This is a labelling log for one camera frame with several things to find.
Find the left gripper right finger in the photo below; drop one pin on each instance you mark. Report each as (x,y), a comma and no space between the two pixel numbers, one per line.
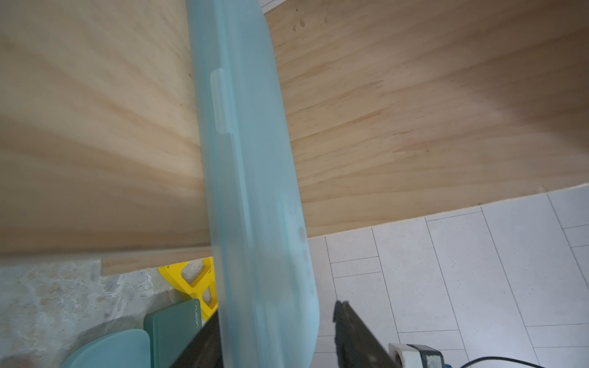
(355,345)

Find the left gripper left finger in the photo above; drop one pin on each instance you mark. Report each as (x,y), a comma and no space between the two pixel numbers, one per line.
(205,350)

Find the dark green pencil case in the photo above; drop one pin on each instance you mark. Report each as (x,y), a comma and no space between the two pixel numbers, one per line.
(171,330)

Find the teal pencil case with label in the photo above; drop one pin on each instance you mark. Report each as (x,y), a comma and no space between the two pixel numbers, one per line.
(268,311)

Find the wooden two-tier shelf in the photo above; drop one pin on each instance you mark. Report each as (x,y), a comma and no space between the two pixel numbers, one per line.
(395,110)

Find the yellow triangle block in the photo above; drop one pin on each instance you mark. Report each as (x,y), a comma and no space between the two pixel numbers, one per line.
(202,288)

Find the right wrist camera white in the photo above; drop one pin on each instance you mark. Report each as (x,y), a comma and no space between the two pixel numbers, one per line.
(416,356)

